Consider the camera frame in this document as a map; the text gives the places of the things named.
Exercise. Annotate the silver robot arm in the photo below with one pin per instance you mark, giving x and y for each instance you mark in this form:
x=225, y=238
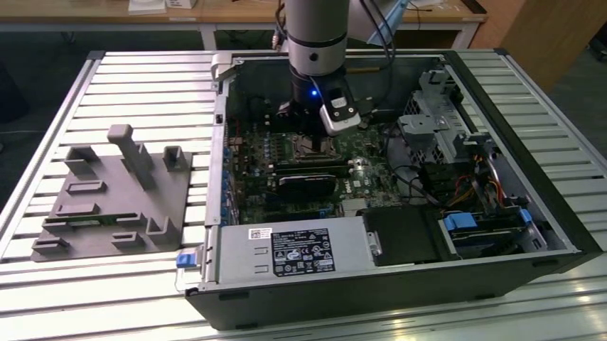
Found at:
x=316, y=35

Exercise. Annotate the CPU socket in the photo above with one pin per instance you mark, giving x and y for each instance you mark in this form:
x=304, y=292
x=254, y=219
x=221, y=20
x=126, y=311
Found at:
x=300, y=155

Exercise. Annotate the black RAM slot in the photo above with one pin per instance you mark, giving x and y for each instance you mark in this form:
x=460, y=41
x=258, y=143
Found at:
x=313, y=167
x=313, y=162
x=313, y=171

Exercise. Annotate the black plastic bay cover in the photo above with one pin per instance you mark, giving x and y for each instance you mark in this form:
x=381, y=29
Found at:
x=404, y=234

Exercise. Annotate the grey metal drive cage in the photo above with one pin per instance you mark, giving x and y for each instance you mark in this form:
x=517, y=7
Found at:
x=422, y=124

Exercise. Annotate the green motherboard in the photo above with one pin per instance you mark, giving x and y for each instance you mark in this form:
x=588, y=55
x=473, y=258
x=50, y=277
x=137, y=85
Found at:
x=370, y=177

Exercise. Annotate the small silver chipset heatsink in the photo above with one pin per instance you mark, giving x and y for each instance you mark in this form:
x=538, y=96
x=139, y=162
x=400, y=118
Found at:
x=354, y=206

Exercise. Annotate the grey power supply unit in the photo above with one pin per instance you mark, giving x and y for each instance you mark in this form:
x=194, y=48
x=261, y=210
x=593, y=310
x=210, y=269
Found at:
x=237, y=248

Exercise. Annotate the hard disk in blue carrier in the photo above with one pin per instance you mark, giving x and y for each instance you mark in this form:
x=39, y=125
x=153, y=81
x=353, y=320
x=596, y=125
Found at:
x=458, y=222

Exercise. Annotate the wooden desk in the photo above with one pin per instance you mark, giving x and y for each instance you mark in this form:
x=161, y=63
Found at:
x=95, y=19

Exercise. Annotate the grey parts rack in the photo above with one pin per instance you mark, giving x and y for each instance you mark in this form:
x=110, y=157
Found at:
x=119, y=199

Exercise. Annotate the wooden cabinet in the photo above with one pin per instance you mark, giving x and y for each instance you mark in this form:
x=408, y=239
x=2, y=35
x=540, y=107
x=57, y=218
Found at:
x=536, y=42

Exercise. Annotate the blue plastic clip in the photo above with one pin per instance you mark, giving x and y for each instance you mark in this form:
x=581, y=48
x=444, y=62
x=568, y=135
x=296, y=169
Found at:
x=186, y=259

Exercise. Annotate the green RAM stick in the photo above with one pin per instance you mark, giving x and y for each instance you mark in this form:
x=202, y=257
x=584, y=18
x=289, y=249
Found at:
x=90, y=221

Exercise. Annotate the grey black PC case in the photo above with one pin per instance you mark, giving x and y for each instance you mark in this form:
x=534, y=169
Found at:
x=333, y=305

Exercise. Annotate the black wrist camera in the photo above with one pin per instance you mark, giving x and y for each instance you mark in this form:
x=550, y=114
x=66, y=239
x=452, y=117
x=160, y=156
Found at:
x=288, y=110

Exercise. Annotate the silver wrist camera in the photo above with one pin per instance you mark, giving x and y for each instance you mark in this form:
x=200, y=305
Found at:
x=340, y=119

